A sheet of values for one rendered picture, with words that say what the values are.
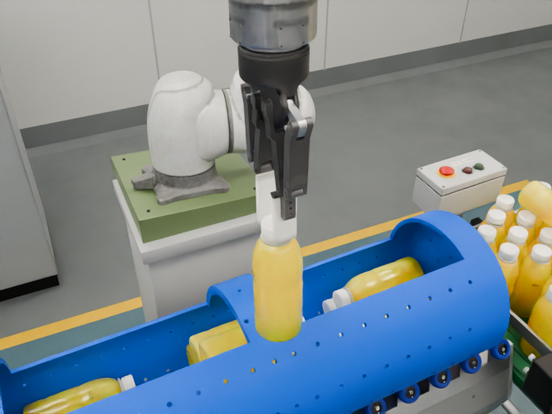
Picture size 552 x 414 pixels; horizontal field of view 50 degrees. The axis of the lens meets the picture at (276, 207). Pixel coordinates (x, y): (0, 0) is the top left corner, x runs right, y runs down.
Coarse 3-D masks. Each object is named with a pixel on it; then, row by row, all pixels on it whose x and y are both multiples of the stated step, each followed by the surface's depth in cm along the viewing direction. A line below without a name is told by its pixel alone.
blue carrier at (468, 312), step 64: (384, 256) 125; (448, 256) 115; (192, 320) 109; (320, 320) 92; (384, 320) 95; (448, 320) 99; (0, 384) 97; (64, 384) 102; (192, 384) 84; (256, 384) 87; (320, 384) 90; (384, 384) 97
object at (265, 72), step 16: (240, 48) 61; (304, 48) 60; (240, 64) 61; (256, 64) 59; (272, 64) 59; (288, 64) 59; (304, 64) 61; (256, 80) 60; (272, 80) 60; (288, 80) 60; (272, 96) 63; (288, 96) 61
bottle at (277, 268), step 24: (264, 240) 74; (288, 240) 74; (264, 264) 74; (288, 264) 74; (264, 288) 76; (288, 288) 76; (264, 312) 78; (288, 312) 78; (264, 336) 81; (288, 336) 80
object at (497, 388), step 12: (456, 372) 119; (504, 372) 123; (420, 384) 117; (480, 384) 120; (492, 384) 122; (504, 384) 124; (456, 396) 118; (468, 396) 120; (480, 396) 121; (492, 396) 123; (504, 396) 125; (432, 408) 116; (444, 408) 118; (456, 408) 119; (468, 408) 121; (480, 408) 122; (492, 408) 131
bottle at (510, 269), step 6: (498, 252) 128; (498, 258) 127; (504, 264) 126; (510, 264) 126; (516, 264) 126; (504, 270) 126; (510, 270) 126; (516, 270) 126; (504, 276) 127; (510, 276) 126; (516, 276) 127; (510, 282) 127; (510, 288) 129; (510, 294) 131
